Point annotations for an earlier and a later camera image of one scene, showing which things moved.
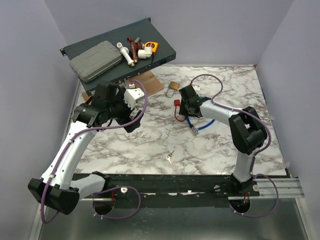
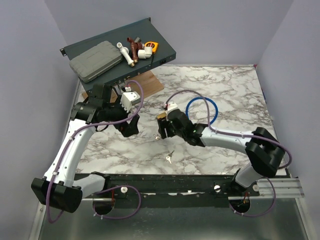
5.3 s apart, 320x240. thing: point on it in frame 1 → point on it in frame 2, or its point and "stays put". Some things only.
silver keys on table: x=169 y=157 stays put
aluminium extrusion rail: x=278 y=188 stays put
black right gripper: x=182 y=111 → x=164 y=122
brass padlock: x=173 y=85 → x=161 y=115
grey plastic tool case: x=92 y=63 stays put
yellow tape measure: x=154 y=45 stays put
